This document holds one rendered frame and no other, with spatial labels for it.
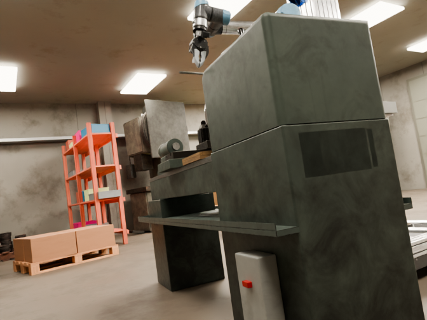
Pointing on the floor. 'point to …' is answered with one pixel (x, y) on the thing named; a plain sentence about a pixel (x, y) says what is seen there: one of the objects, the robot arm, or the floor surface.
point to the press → (151, 148)
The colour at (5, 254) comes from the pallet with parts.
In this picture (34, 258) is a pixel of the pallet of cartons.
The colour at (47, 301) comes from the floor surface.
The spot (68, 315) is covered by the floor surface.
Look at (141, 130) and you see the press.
